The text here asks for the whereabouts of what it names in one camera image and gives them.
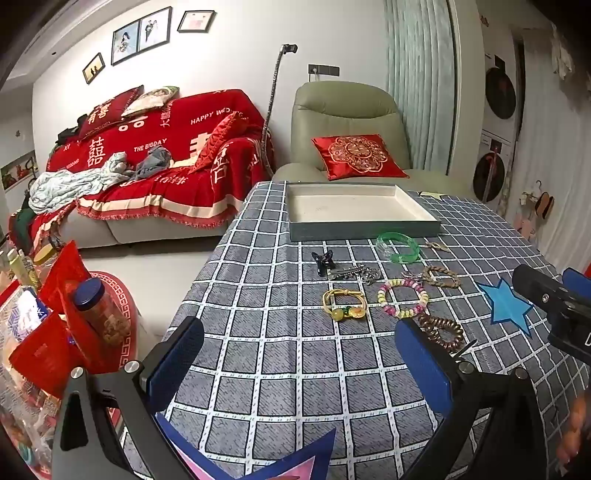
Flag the green plastic bangle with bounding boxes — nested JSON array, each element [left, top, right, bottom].
[[375, 231, 422, 263]]

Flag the person's right hand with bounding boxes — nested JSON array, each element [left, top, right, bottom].
[[556, 390, 591, 467]]

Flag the pale green curtain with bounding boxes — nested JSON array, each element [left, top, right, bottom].
[[385, 0, 458, 169]]

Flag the wall picture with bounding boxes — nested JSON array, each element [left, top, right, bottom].
[[0, 150, 38, 192]]

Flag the white patterned cushion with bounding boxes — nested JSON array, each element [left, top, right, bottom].
[[121, 85, 180, 118]]

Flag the jar with blue lid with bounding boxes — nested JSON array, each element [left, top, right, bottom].
[[74, 278, 132, 344]]

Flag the red satin cushion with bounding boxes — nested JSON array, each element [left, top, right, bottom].
[[187, 112, 252, 175]]

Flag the light striped blanket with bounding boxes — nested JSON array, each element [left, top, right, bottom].
[[28, 151, 134, 214]]

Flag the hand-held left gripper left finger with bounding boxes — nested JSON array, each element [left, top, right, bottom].
[[53, 316, 206, 480]]

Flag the small black picture frame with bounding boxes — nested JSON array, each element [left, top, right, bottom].
[[82, 52, 106, 85]]

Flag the green leather armchair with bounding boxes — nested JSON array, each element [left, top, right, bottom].
[[271, 82, 472, 199]]

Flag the brown braided bracelet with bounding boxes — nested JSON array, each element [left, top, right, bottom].
[[421, 264, 462, 289]]

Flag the brown spiral hair tie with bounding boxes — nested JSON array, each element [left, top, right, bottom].
[[417, 314, 465, 352]]

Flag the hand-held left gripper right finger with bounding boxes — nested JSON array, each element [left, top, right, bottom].
[[394, 318, 548, 480]]

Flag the pink slippers on wall hooks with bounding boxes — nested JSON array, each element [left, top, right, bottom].
[[519, 180, 555, 241]]

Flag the blue and pink paper star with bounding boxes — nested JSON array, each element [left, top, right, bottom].
[[154, 413, 338, 480]]

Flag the grey sofa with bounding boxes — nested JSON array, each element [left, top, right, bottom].
[[28, 203, 232, 250]]

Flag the black framed portrait photo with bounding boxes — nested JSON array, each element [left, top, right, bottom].
[[111, 18, 141, 66], [139, 6, 173, 51]]

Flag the gooseneck phone stand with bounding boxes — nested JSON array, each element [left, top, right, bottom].
[[260, 43, 298, 178]]

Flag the black framed certificate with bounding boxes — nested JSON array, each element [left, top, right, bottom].
[[177, 10, 216, 33]]

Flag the red printed sofa cover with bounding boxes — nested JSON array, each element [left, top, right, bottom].
[[46, 90, 278, 229]]

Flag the yellow cord bracelet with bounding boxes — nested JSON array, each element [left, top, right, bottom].
[[322, 287, 369, 322]]

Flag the grey checked tablecloth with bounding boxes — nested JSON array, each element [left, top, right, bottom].
[[120, 180, 591, 480]]

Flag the hanging white clothes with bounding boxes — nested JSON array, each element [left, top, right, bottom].
[[549, 23, 575, 79]]

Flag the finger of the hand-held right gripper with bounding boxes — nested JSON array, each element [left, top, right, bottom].
[[561, 267, 591, 308], [512, 264, 573, 319]]

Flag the white tumble dryer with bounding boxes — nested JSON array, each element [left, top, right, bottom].
[[482, 53, 518, 139]]

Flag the red embroidered cushion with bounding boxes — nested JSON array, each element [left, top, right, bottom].
[[311, 134, 411, 182]]

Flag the grey tray with white lining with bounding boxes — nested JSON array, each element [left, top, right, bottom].
[[284, 181, 443, 243]]

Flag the black hair clip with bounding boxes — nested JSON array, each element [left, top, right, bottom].
[[310, 250, 337, 278]]

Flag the red paper bag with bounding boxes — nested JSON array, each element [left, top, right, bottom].
[[9, 311, 84, 400], [39, 240, 93, 324]]

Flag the white washing machine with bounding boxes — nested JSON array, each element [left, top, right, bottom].
[[472, 129, 513, 204]]

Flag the grey garment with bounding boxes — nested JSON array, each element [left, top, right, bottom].
[[131, 147, 172, 182]]

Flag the colourful beaded bracelet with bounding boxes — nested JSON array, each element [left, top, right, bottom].
[[377, 278, 429, 319]]

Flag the red cushion with gold print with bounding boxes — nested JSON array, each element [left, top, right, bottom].
[[76, 85, 145, 141]]

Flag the red round patterned tray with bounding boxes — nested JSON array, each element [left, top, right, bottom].
[[88, 272, 144, 374]]

